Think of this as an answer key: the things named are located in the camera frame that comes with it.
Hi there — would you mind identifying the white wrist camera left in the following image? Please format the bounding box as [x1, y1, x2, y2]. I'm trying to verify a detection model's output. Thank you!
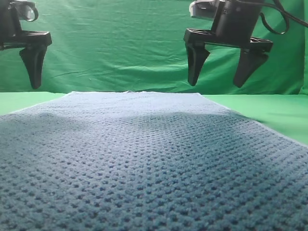
[15, 0, 39, 22]

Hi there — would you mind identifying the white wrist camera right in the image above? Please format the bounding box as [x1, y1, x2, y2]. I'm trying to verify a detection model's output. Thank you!
[189, 0, 219, 20]

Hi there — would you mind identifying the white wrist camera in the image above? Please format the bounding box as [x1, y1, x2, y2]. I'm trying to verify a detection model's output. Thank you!
[189, 0, 219, 20]
[15, 0, 39, 22]

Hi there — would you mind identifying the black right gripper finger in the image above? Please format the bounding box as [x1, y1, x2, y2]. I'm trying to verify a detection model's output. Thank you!
[186, 43, 210, 86]
[233, 49, 269, 88]

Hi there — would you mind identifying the green backdrop cloth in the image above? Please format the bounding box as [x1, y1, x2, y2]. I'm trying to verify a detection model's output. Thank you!
[0, 0, 308, 96]

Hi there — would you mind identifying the blue waffle-weave towel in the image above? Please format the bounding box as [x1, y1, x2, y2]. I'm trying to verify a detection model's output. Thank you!
[0, 92, 308, 231]

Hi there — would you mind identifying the black cable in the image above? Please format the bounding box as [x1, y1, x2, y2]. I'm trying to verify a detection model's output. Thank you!
[258, 0, 308, 35]

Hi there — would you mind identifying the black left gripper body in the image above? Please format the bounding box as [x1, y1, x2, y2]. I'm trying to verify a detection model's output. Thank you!
[0, 0, 52, 50]

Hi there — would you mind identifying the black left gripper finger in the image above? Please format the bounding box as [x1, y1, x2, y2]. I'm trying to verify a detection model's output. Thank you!
[19, 45, 46, 89]

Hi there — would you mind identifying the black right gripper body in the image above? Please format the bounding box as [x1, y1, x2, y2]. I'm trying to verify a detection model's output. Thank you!
[184, 0, 273, 52]

